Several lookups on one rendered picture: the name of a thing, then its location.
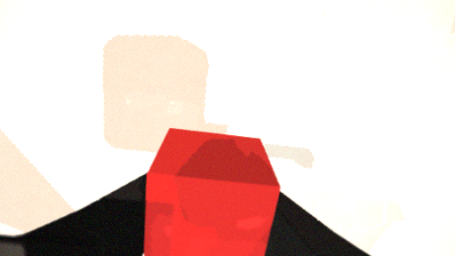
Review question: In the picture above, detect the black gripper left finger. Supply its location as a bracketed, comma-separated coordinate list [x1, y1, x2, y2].
[0, 173, 148, 256]

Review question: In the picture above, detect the red block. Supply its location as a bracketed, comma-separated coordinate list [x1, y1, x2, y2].
[144, 128, 281, 256]

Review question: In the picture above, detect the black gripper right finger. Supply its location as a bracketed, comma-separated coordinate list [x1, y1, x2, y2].
[265, 191, 371, 256]

